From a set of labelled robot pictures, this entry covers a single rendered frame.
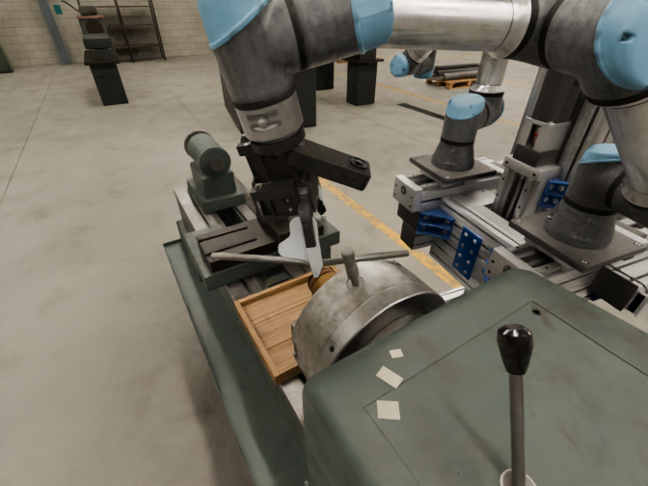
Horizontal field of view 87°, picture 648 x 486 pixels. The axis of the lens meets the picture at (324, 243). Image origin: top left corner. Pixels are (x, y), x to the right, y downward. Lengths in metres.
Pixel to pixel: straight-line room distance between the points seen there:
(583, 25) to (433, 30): 0.19
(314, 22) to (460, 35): 0.28
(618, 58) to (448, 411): 0.48
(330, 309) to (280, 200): 0.24
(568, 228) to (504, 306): 0.44
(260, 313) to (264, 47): 0.81
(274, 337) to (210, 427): 0.99
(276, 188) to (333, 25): 0.20
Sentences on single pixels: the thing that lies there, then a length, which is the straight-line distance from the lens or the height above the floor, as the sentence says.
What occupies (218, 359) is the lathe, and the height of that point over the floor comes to 0.54.
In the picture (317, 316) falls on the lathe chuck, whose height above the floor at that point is 1.19.
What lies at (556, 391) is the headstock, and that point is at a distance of 0.55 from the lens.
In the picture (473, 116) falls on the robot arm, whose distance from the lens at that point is 1.28.
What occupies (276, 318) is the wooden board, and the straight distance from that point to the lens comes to 1.04.
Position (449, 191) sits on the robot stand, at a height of 1.09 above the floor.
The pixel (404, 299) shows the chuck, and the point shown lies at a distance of 0.61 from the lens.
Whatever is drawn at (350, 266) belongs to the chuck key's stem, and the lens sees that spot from 0.58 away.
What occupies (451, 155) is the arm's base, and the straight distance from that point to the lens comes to 1.31.
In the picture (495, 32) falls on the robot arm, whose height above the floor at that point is 1.62.
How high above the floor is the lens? 1.66
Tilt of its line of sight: 36 degrees down
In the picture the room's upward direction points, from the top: straight up
